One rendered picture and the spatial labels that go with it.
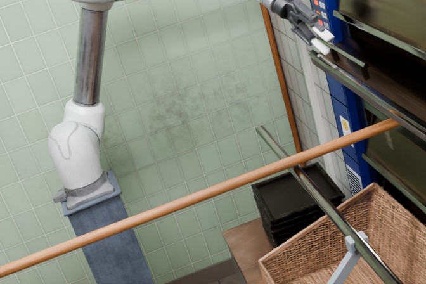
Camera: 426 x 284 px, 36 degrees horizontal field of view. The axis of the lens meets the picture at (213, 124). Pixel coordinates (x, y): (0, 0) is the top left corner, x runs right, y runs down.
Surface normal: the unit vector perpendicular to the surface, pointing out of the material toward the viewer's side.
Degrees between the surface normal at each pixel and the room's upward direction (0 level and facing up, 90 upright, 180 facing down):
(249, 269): 0
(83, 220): 90
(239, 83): 90
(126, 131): 90
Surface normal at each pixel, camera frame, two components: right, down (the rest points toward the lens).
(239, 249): -0.26, -0.88
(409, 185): -0.97, 0.02
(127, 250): 0.31, 0.32
